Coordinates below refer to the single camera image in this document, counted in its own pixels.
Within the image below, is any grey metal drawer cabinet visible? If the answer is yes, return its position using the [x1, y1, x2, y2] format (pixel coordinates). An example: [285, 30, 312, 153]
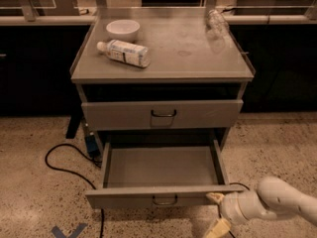
[71, 7, 255, 147]

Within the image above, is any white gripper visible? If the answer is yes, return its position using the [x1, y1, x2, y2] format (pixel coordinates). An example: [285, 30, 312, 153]
[203, 190, 264, 238]

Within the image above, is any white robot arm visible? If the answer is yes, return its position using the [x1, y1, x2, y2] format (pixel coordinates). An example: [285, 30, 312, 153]
[203, 177, 317, 238]

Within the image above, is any blue power adapter box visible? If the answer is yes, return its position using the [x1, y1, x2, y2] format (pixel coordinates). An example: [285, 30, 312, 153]
[84, 135, 100, 158]

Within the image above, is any clear plastic bottle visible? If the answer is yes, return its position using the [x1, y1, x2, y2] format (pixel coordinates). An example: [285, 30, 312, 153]
[207, 10, 230, 39]

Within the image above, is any grey drawer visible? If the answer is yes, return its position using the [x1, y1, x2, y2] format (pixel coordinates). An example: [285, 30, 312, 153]
[86, 143, 243, 209]
[82, 100, 243, 131]

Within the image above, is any white labelled plastic bottle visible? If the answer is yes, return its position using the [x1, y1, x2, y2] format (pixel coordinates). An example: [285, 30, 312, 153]
[96, 40, 151, 68]

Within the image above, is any white ceramic bowl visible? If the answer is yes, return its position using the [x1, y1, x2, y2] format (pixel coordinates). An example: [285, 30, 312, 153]
[106, 20, 141, 43]

